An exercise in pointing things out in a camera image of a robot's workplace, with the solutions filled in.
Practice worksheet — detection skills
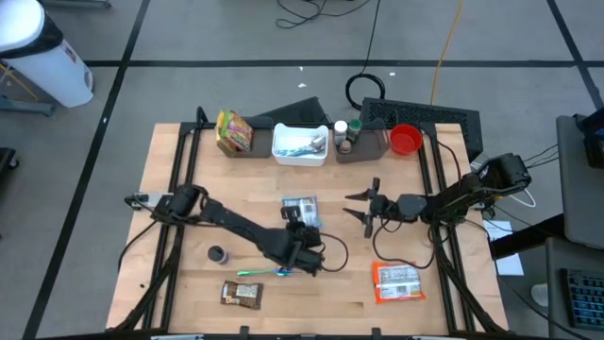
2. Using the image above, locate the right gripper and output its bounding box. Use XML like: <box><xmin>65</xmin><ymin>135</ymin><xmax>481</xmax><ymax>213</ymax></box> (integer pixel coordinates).
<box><xmin>342</xmin><ymin>177</ymin><xmax>403</xmax><ymax>240</ymax></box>

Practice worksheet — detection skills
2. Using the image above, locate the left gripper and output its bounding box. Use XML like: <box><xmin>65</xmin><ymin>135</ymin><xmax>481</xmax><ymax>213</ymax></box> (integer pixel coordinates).
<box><xmin>281</xmin><ymin>206</ymin><xmax>327</xmax><ymax>252</ymax></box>

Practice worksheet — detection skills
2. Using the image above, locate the blue-edged ramen packet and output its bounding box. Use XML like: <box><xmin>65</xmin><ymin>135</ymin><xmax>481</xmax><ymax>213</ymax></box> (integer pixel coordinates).
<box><xmin>281</xmin><ymin>195</ymin><xmax>324</xmax><ymax>229</ymax></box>

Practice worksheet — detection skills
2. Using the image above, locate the rainbow iridescent metal spoon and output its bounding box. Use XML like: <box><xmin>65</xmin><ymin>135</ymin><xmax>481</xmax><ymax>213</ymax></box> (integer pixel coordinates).
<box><xmin>236</xmin><ymin>266</ymin><xmax>293</xmax><ymax>279</ymax></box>

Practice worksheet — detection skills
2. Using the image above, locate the green-label glass spice jar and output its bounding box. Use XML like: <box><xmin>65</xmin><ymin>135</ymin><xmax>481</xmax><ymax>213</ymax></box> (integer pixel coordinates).
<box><xmin>346</xmin><ymin>118</ymin><xmax>363</xmax><ymax>144</ymax></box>

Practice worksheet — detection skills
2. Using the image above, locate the white-capped white-label spice jar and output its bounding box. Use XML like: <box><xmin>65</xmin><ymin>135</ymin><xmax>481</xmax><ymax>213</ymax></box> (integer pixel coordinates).
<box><xmin>333</xmin><ymin>120</ymin><xmax>349</xmax><ymax>146</ymax></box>

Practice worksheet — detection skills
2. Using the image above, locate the orange ramen packet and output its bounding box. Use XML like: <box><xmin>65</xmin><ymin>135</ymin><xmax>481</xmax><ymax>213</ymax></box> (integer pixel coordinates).
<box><xmin>371</xmin><ymin>260</ymin><xmax>427</xmax><ymax>304</ymax></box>

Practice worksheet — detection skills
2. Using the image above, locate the dark-capped purple spice jar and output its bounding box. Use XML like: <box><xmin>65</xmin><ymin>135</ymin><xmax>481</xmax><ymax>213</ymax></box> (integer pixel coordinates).
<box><xmin>207</xmin><ymin>245</ymin><xmax>231</xmax><ymax>265</ymax></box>

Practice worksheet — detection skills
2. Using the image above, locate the green and pink ramen packet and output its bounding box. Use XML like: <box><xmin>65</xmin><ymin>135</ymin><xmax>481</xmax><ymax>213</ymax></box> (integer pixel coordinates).
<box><xmin>224</xmin><ymin>111</ymin><xmax>255</xmax><ymax>153</ymax></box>

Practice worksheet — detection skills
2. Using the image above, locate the brown food packet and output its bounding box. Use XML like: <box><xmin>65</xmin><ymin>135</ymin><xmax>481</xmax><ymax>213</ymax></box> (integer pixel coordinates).
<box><xmin>220</xmin><ymin>279</ymin><xmax>264</xmax><ymax>311</ymax></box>

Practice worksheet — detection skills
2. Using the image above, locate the translucent grey plastic bin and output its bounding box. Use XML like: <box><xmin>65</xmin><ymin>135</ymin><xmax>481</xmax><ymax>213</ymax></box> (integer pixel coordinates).
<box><xmin>332</xmin><ymin>117</ymin><xmax>393</xmax><ymax>164</ymax></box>
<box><xmin>216</xmin><ymin>115</ymin><xmax>276</xmax><ymax>159</ymax></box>

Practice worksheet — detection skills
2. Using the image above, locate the red plastic bowl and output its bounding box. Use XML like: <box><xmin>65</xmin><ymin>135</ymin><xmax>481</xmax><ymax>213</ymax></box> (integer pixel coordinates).
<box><xmin>389</xmin><ymin>124</ymin><xmax>424</xmax><ymax>157</ymax></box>

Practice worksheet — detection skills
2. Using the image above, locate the white plastic bin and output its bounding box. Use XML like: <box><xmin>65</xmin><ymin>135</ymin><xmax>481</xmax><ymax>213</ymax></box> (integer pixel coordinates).
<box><xmin>272</xmin><ymin>122</ymin><xmax>330</xmax><ymax>167</ymax></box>

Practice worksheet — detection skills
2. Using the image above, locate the black flat panel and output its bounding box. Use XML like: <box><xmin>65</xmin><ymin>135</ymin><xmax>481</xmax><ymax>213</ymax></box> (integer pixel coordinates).
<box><xmin>257</xmin><ymin>96</ymin><xmax>330</xmax><ymax>128</ymax></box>

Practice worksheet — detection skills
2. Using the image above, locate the black perforated computer case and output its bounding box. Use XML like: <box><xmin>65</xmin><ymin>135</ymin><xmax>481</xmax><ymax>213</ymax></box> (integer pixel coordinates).
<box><xmin>359</xmin><ymin>97</ymin><xmax>483</xmax><ymax>162</ymax></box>

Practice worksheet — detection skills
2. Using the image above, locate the white paper sheet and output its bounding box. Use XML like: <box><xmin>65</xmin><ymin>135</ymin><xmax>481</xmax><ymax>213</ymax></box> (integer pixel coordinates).
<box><xmin>483</xmin><ymin>219</ymin><xmax>525</xmax><ymax>278</ymax></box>

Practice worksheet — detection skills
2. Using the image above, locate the grey computer mouse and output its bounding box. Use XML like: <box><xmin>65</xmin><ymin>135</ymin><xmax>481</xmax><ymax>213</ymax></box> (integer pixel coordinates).
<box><xmin>530</xmin><ymin>281</ymin><xmax>551</xmax><ymax>309</ymax></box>

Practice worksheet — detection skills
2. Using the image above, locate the dark grey desk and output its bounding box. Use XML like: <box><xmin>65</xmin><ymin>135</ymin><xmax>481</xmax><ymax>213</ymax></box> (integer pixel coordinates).
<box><xmin>545</xmin><ymin>237</ymin><xmax>604</xmax><ymax>340</ymax></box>

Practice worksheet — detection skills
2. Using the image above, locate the backlit computer keyboard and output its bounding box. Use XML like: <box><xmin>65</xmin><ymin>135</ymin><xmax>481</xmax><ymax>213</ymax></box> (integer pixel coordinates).
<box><xmin>560</xmin><ymin>267</ymin><xmax>604</xmax><ymax>332</ymax></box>

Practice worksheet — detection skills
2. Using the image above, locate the black device box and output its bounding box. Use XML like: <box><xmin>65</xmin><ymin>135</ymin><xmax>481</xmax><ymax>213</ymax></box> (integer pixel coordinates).
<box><xmin>574</xmin><ymin>107</ymin><xmax>604</xmax><ymax>170</ymax></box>

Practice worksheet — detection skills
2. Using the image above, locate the white trash can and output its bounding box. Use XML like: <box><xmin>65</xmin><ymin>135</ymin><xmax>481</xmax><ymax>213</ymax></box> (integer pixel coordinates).
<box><xmin>0</xmin><ymin>0</ymin><xmax>94</xmax><ymax>109</ymax></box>

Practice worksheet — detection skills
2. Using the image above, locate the grey metal stand foot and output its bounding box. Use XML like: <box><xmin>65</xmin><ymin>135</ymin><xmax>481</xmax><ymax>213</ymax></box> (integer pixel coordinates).
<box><xmin>0</xmin><ymin>95</ymin><xmax>55</xmax><ymax>117</ymax></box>

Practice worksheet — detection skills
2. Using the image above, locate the black chair base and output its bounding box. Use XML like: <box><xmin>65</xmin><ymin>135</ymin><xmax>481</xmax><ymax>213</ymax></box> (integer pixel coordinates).
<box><xmin>0</xmin><ymin>146</ymin><xmax>20</xmax><ymax>172</ymax></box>

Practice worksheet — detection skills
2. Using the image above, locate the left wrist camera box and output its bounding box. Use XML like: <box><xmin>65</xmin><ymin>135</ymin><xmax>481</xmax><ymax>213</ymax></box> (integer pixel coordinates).
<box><xmin>294</xmin><ymin>247</ymin><xmax>327</xmax><ymax>278</ymax></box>

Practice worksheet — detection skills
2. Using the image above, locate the black hanging coiled cable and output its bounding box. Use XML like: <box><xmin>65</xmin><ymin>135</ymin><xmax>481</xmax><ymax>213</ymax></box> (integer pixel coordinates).
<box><xmin>345</xmin><ymin>0</ymin><xmax>387</xmax><ymax>112</ymax></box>

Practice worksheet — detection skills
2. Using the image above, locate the black aluminium table frame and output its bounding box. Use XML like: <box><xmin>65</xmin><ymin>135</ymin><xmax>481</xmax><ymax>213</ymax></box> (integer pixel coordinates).
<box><xmin>106</xmin><ymin>107</ymin><xmax>510</xmax><ymax>340</ymax></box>

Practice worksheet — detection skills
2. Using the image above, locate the white floor cable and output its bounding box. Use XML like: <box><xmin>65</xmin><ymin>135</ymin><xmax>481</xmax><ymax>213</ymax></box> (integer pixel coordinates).
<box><xmin>508</xmin><ymin>187</ymin><xmax>538</xmax><ymax>210</ymax></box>

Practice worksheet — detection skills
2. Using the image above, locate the yellow hanging cable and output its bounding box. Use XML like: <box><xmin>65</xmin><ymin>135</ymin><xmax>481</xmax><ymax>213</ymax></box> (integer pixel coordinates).
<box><xmin>0</xmin><ymin>61</ymin><xmax>40</xmax><ymax>101</ymax></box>
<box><xmin>429</xmin><ymin>0</ymin><xmax>466</xmax><ymax>106</ymax></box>

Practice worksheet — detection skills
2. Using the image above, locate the black floor cable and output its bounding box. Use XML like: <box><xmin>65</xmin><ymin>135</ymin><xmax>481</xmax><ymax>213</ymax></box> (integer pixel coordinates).
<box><xmin>275</xmin><ymin>0</ymin><xmax>375</xmax><ymax>30</ymax></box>

